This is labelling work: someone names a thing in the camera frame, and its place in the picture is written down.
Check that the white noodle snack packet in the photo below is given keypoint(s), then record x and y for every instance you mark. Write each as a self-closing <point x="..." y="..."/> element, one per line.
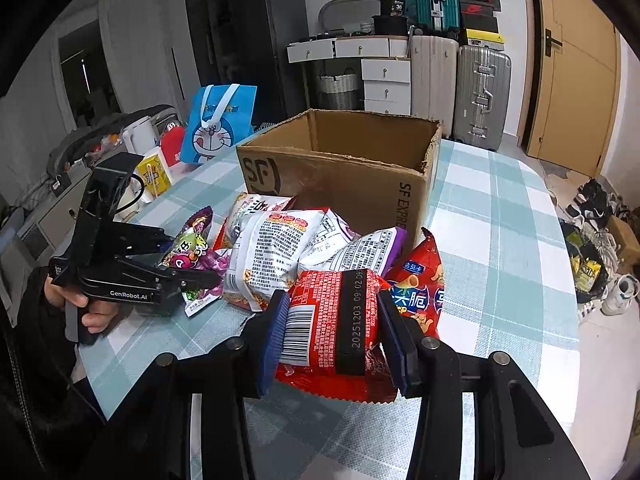
<point x="270" y="255"/>

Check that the beige suitcase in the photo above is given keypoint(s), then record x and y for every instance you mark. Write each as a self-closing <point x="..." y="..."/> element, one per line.
<point x="432" y="85"/>

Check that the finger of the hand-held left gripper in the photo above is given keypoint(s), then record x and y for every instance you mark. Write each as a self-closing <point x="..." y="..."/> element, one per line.
<point x="200" y="278"/>
<point x="145" y="240"/>

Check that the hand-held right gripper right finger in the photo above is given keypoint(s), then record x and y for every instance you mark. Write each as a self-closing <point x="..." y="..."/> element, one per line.
<point x="397" y="347"/>

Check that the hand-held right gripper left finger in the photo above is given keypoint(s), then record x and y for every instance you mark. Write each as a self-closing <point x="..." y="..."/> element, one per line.
<point x="272" y="345"/>

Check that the red barcode snack packet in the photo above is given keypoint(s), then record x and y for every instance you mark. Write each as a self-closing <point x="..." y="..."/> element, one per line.
<point x="325" y="310"/>

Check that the wooden door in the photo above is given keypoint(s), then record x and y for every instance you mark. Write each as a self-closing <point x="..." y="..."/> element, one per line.
<point x="570" y="85"/>

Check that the plain black shoe box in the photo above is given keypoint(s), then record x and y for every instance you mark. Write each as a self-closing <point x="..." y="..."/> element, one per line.
<point x="477" y="22"/>

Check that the grey chair back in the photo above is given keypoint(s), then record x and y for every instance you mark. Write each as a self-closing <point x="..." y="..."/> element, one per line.
<point x="345" y="2"/>

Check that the person's left forearm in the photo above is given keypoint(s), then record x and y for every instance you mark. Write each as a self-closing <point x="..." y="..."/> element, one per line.
<point x="35" y="385"/>

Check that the white drawer desk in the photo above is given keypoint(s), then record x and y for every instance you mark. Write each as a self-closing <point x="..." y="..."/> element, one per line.
<point x="385" y="70"/>

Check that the brown cardboard box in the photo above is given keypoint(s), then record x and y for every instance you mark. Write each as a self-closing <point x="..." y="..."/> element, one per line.
<point x="350" y="185"/>

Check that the white side cabinet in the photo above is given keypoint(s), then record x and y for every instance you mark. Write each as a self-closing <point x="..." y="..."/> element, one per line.
<point x="55" y="210"/>

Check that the black garbage bag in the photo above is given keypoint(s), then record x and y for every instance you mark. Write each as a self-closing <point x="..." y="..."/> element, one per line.
<point x="585" y="270"/>

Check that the white electric kettle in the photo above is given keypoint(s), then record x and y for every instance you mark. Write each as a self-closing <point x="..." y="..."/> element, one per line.
<point x="140" y="135"/>

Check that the yellow black shoe box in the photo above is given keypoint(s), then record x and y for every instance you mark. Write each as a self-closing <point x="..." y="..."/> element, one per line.
<point x="482" y="40"/>

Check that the black refrigerator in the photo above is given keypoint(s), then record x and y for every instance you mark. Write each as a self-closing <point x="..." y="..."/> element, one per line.
<point x="270" y="50"/>

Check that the yellow drink carton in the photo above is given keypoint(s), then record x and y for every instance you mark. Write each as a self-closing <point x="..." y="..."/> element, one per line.
<point x="155" y="170"/>

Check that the white purple snack packet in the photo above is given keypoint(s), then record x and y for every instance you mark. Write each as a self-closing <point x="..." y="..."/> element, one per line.
<point x="360" y="252"/>

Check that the silver suitcase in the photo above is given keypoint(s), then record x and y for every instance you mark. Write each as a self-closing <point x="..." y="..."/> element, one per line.
<point x="480" y="95"/>

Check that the black white sneaker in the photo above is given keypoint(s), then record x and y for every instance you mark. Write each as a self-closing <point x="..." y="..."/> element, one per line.
<point x="592" y="192"/>

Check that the red black shoe box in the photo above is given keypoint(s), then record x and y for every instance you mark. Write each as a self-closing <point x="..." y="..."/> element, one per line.
<point x="480" y="8"/>

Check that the small brown carton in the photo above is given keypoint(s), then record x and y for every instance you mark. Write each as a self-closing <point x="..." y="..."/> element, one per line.
<point x="625" y="237"/>

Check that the red pouch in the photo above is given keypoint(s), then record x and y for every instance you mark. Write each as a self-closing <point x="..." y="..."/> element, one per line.
<point x="172" y="147"/>

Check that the blue cartoon tote bag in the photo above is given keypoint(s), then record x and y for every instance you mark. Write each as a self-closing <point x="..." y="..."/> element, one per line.
<point x="215" y="135"/>

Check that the person's left hand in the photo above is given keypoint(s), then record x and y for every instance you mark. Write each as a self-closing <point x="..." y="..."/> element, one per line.
<point x="100" y="321"/>

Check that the red chip packet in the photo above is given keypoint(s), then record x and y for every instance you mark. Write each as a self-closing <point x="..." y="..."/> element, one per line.
<point x="425" y="285"/>

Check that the purple candy packet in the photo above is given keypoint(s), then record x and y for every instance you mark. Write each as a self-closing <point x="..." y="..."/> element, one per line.
<point x="195" y="245"/>

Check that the woven laundry basket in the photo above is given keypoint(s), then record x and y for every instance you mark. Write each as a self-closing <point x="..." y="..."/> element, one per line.
<point x="337" y="90"/>

